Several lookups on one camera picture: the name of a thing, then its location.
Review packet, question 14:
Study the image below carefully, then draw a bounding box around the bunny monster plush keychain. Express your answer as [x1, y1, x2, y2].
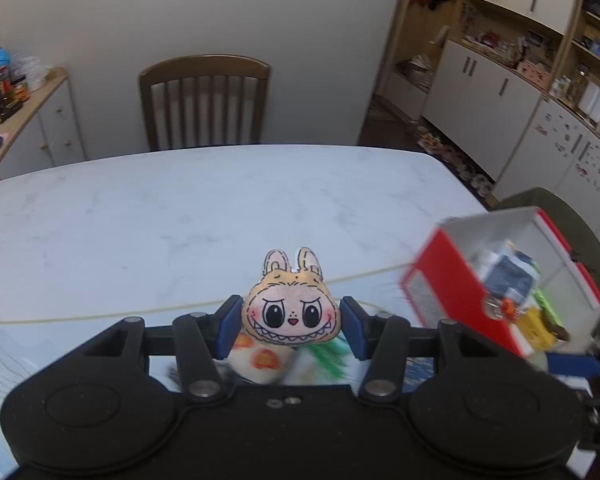
[242, 247, 341, 347]

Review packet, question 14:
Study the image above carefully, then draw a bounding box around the yellow packet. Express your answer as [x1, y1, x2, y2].
[515, 307, 557, 351]

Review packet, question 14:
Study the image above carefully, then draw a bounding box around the white pouch green tassel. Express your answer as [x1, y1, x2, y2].
[226, 332, 352, 386]

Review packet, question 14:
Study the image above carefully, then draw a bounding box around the red white cardboard box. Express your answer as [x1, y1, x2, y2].
[400, 207, 600, 358]

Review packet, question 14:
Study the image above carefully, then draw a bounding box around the white wall cabinet unit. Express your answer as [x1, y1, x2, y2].
[377, 0, 600, 230]

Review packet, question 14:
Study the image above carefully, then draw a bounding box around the dark blue white packet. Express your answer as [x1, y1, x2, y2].
[469, 240, 541, 307]

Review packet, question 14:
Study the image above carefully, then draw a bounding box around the brown wooden dining chair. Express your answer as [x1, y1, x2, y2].
[137, 54, 272, 152]

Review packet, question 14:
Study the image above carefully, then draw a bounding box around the white sideboard wooden top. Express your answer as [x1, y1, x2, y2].
[0, 67, 86, 180]

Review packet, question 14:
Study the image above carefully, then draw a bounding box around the olive green jacket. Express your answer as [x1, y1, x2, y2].
[492, 188, 600, 340]

